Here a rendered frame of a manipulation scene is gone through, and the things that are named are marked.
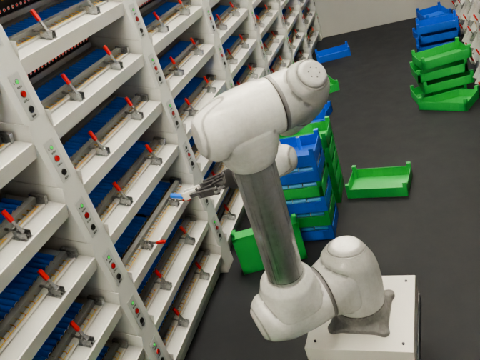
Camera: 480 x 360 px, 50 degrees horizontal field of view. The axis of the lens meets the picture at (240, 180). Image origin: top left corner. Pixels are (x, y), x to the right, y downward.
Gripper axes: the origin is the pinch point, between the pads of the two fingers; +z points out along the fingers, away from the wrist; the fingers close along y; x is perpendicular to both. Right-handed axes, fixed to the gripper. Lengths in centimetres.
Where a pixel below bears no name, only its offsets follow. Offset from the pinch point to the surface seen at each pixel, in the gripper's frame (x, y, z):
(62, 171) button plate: -36, 39, 6
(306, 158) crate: 24, -46, -27
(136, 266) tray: 7.5, 25.4, 18.1
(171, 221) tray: 8.7, -0.6, 15.8
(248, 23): -21, -167, 11
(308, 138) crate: 24, -66, -25
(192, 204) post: 17.5, -27.2, 22.0
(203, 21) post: -41, -97, 6
